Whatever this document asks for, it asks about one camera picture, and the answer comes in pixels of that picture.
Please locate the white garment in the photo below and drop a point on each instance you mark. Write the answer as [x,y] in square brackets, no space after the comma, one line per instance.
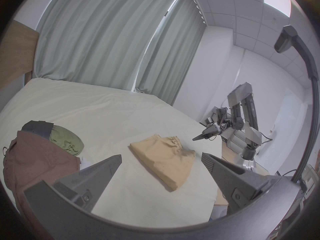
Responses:
[85,162]

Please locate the green garment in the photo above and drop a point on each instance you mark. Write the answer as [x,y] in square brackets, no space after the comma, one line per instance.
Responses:
[67,140]

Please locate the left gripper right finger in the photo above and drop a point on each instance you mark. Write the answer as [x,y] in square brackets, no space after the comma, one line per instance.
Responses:
[220,174]

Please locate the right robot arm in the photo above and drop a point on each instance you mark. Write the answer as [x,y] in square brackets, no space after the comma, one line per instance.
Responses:
[240,94]

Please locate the black garment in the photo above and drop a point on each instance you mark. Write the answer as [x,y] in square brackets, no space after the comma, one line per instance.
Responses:
[37,128]

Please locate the pale green curtain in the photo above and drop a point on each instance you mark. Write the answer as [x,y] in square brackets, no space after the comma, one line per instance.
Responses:
[100,34]
[170,59]

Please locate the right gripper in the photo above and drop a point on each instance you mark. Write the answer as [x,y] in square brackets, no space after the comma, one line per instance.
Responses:
[213,132]

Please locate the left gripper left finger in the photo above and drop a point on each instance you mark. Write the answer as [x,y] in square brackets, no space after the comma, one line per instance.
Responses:
[102,171]

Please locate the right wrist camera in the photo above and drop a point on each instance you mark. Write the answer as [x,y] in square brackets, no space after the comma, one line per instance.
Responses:
[220,112]

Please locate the brown shorts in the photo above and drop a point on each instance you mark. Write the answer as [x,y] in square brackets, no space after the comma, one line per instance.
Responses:
[37,159]

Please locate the beige shorts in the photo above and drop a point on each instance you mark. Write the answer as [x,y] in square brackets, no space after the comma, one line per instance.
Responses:
[165,161]

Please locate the bed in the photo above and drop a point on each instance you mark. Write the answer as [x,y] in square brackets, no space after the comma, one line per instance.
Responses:
[112,109]

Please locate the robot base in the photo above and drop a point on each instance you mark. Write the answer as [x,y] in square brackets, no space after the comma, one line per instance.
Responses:
[246,164]

